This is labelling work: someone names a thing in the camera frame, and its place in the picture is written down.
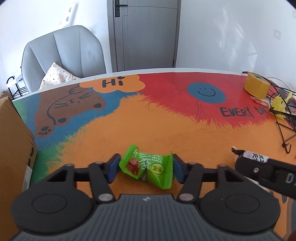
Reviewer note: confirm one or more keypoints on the dark patterned snack packet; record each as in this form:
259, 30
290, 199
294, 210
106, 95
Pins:
249, 156

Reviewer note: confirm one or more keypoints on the green candy packet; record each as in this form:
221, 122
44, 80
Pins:
154, 168

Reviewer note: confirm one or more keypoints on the yellow plastic toy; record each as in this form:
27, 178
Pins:
279, 104

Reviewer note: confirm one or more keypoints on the dotted cream cushion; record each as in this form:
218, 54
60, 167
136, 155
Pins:
56, 75

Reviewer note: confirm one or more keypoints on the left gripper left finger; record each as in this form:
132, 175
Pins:
98, 174

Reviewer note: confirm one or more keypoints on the black metal shoe rack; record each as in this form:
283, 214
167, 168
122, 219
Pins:
16, 86

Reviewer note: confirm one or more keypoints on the black door handle lock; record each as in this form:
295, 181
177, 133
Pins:
117, 7

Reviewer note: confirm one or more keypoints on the brown cardboard box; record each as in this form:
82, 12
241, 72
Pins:
17, 149

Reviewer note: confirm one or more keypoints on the yellow tape roll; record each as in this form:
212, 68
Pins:
256, 85

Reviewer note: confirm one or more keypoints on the grey upholstered armchair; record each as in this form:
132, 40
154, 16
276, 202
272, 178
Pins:
74, 48

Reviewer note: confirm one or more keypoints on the colourful cartoon table mat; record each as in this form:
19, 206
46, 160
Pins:
199, 116

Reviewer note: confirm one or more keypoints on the white foam board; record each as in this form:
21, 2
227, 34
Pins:
71, 15

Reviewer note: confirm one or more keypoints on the finger of the right gripper das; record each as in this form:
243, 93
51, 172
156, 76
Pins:
275, 175

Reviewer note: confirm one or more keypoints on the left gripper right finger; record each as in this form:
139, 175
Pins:
192, 175

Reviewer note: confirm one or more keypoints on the grey room door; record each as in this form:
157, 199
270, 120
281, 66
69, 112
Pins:
145, 36

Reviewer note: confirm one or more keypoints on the black wire rack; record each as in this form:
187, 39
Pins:
284, 121

